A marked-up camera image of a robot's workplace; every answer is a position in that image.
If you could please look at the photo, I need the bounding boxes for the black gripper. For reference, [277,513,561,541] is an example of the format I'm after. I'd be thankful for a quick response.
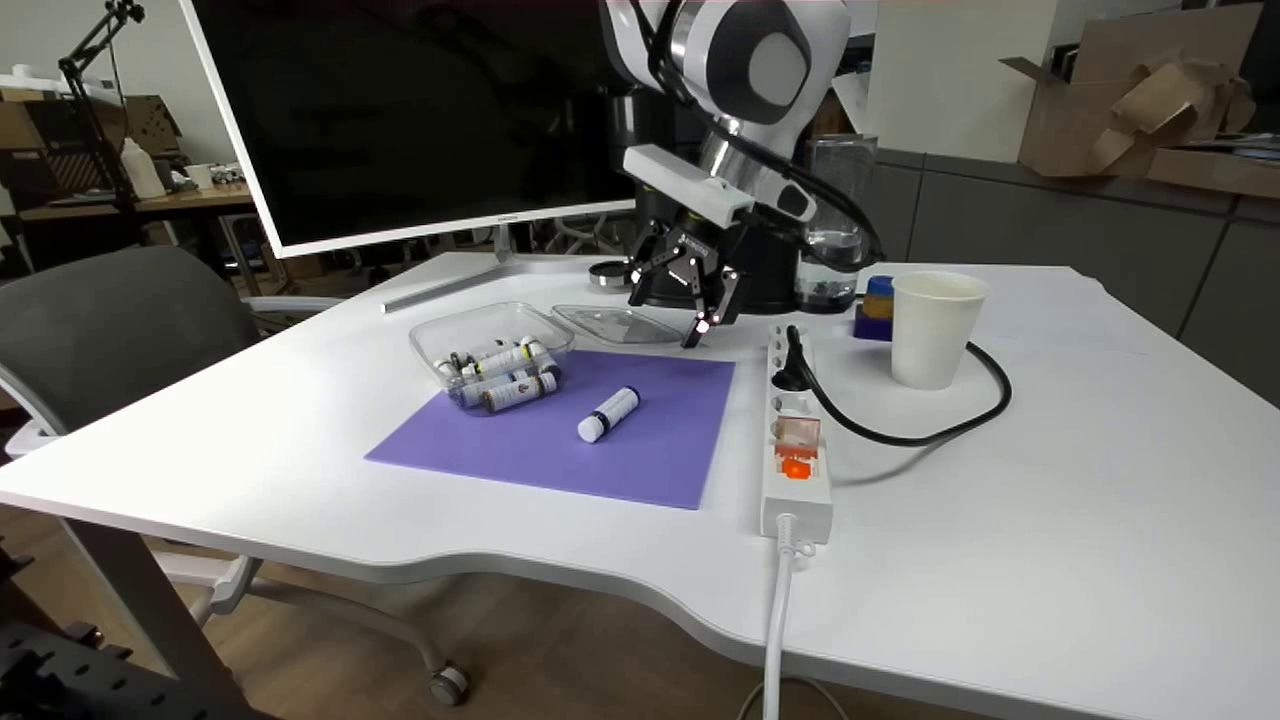
[619,208,759,353]

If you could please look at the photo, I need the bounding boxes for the clear plastic lid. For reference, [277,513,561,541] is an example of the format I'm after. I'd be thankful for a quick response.
[548,299,710,355]

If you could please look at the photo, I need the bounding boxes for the clear plastic container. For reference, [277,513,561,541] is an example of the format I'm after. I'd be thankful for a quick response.
[404,299,579,421]

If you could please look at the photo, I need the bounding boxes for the black coffee machine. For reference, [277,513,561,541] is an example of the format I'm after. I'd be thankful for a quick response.
[602,76,818,317]

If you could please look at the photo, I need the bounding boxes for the white tube with purple band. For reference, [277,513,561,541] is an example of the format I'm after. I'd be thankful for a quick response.
[571,380,648,449]

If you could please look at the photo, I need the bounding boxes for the purple mat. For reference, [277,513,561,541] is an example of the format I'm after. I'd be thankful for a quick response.
[365,349,741,513]

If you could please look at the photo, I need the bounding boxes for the white tube with green band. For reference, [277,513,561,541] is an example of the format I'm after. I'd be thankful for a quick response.
[444,337,561,383]

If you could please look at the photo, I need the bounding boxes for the blue yellow toy block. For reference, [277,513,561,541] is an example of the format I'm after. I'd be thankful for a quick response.
[852,273,899,345]

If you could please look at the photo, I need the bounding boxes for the silver monitor stand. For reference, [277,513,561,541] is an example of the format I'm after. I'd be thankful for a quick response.
[376,223,536,320]

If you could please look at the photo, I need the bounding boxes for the white tube with purple cap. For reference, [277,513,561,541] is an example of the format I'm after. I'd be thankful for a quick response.
[444,359,492,414]

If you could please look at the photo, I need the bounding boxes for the white power strip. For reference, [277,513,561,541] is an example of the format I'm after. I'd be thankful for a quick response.
[756,320,841,550]

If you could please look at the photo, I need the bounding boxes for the white paper cup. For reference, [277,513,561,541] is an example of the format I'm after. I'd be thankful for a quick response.
[889,270,990,393]

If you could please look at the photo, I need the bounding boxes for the large white-framed monitor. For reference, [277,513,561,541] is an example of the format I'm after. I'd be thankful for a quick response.
[176,0,718,264]

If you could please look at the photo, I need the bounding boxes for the white board panel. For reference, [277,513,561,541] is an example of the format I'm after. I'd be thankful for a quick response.
[868,0,1070,170]

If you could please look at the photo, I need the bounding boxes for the grey cabinet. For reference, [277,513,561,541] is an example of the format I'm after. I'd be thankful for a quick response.
[852,143,1280,404]

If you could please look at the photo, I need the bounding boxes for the white leg with caster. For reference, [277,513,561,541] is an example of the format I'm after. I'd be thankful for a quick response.
[191,554,477,713]

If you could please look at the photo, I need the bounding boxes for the brown cardboard box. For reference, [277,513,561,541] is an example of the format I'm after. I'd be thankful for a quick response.
[994,0,1280,203]

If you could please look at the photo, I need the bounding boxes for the wooden background desk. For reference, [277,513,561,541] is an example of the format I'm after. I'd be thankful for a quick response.
[0,181,259,273]

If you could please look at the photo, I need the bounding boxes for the grey office chair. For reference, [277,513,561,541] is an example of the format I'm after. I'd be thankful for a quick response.
[0,239,336,465]

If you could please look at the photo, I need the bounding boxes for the brown shelf boxes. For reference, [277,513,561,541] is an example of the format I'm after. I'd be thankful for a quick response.
[0,87,183,203]

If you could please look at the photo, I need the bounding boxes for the dark metal table leg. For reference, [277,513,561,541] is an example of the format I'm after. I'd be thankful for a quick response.
[65,517,259,720]

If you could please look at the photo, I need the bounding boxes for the black perforated rack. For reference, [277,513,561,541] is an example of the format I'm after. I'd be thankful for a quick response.
[0,615,205,720]

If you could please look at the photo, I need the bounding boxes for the black power cable with plug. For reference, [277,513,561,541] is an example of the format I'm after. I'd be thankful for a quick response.
[772,323,1015,454]

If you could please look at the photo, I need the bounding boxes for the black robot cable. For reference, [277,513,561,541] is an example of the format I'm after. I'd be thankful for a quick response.
[636,0,884,273]

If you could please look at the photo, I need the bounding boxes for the thin white cable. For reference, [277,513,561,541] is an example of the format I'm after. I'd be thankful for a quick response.
[826,436,945,492]

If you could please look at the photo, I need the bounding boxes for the thick white power strip cable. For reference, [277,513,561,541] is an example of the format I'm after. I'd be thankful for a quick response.
[756,513,809,720]

